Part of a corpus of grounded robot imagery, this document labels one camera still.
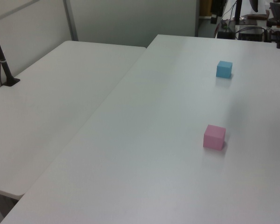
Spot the blue cube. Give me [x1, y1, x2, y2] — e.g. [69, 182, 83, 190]
[216, 60, 233, 78]

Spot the pink cube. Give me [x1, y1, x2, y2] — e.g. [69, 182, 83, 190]
[203, 124, 226, 150]

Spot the small black box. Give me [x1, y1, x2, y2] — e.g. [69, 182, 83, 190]
[217, 29, 235, 39]

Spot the black electronics box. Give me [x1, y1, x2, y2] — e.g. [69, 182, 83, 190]
[238, 27, 265, 42]

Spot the black upright background pole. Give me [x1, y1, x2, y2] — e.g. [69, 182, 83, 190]
[234, 0, 243, 26]

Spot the brown flat object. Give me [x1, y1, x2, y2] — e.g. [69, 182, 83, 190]
[246, 14, 269, 21]

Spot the grey partition frame post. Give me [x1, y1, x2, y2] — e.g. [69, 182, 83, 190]
[194, 0, 201, 37]

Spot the thin black stand cable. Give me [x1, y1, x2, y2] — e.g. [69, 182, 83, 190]
[0, 61, 6, 85]

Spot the black camera stand pole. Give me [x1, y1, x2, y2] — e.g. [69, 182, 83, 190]
[0, 18, 21, 87]

